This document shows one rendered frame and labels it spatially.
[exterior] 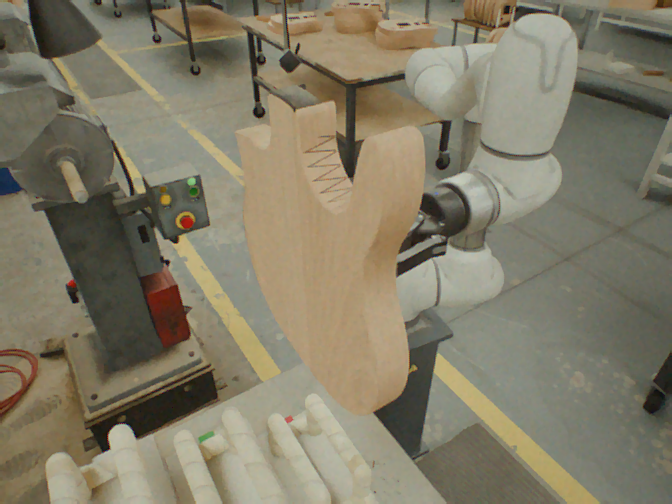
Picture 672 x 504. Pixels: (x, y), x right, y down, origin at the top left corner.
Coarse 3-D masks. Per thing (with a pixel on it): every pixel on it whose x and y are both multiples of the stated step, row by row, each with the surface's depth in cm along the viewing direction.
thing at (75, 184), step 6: (66, 162) 126; (66, 168) 123; (72, 168) 123; (66, 174) 121; (72, 174) 120; (78, 174) 122; (66, 180) 120; (72, 180) 118; (78, 180) 118; (72, 186) 116; (78, 186) 115; (84, 186) 118; (72, 192) 115
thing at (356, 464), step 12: (312, 396) 93; (312, 408) 91; (324, 408) 91; (324, 420) 89; (336, 420) 89; (324, 432) 88; (336, 432) 87; (336, 444) 85; (348, 444) 85; (348, 456) 83; (360, 456) 83; (348, 468) 83; (360, 468) 81; (360, 480) 81
